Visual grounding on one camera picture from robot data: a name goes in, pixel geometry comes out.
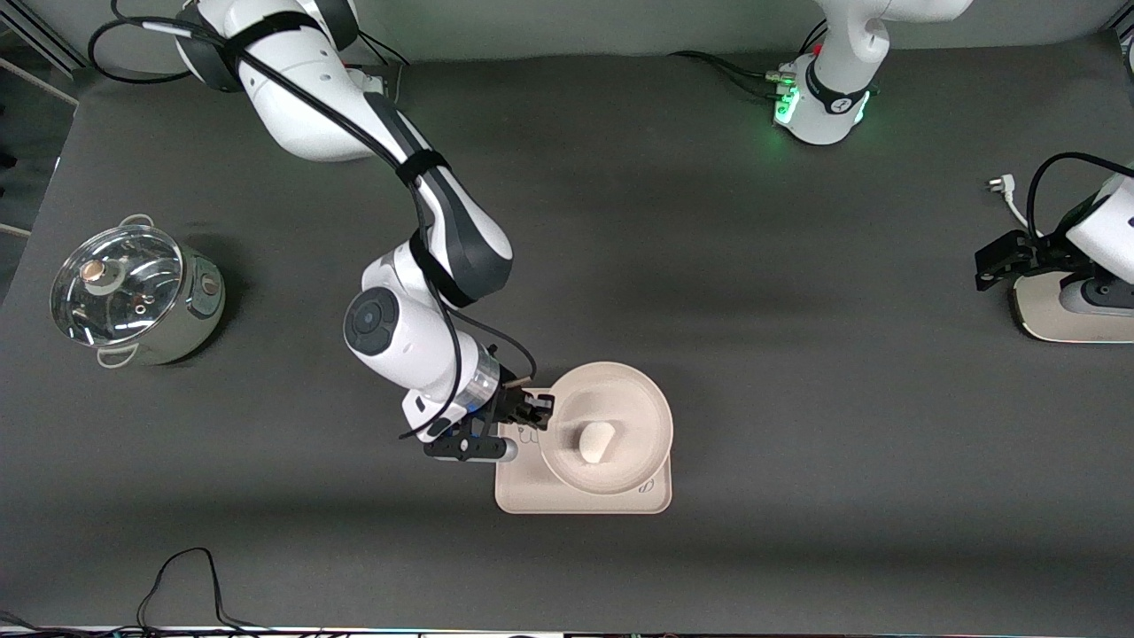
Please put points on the beige tray at right edge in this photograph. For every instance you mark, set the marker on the beige tray at right edge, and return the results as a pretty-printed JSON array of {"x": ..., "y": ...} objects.
[{"x": 1045, "y": 319}]

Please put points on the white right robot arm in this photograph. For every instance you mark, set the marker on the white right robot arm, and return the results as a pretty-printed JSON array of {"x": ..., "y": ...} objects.
[{"x": 301, "y": 97}]

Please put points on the glass pot lid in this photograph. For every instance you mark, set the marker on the glass pot lid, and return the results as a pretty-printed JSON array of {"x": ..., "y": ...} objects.
[{"x": 115, "y": 283}]

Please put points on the stainless steel pot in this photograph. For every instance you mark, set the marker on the stainless steel pot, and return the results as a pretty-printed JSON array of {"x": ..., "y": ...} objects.
[{"x": 199, "y": 310}]

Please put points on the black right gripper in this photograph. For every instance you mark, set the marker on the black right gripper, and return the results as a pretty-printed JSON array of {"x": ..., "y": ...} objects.
[{"x": 511, "y": 403}]

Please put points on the cream tray with Rabbit print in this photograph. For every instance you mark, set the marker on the cream tray with Rabbit print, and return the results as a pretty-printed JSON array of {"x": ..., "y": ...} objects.
[{"x": 532, "y": 492}]

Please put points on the round cream plate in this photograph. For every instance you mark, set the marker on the round cream plate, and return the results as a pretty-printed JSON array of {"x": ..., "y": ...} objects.
[{"x": 620, "y": 399}]

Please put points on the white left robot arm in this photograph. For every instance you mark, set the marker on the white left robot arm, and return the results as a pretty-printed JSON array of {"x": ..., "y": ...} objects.
[{"x": 837, "y": 106}]

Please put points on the aluminium frame structure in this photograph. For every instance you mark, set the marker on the aluminium frame structure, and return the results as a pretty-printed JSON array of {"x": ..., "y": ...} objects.
[{"x": 35, "y": 35}]

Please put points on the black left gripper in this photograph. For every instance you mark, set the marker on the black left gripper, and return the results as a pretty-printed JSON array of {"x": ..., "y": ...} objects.
[{"x": 1038, "y": 251}]

